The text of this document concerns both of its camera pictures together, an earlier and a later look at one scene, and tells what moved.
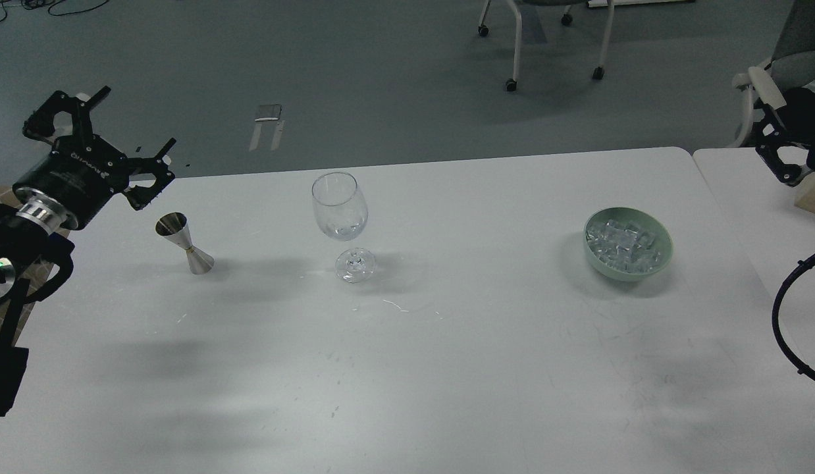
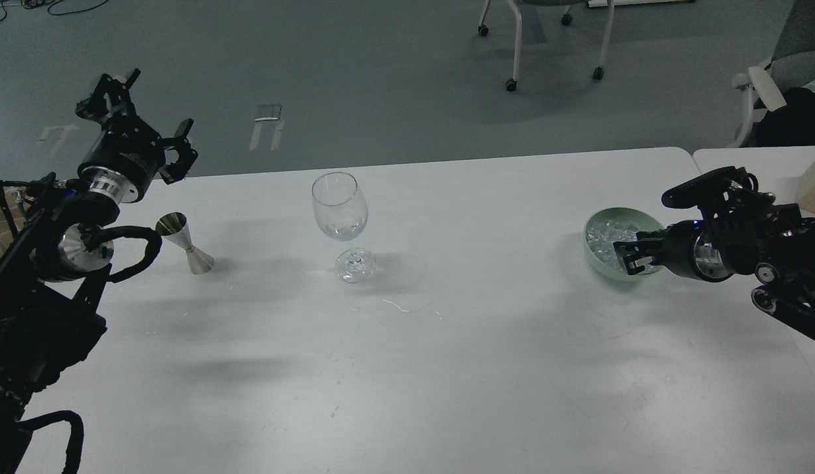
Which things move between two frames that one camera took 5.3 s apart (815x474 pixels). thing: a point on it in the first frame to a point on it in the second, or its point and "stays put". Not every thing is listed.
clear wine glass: [341, 212] stays put
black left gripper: [81, 173] to [127, 155]
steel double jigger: [174, 226] stays put
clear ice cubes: [625, 247] stays put
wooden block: [812, 194] stays put
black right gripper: [770, 137] to [728, 193]
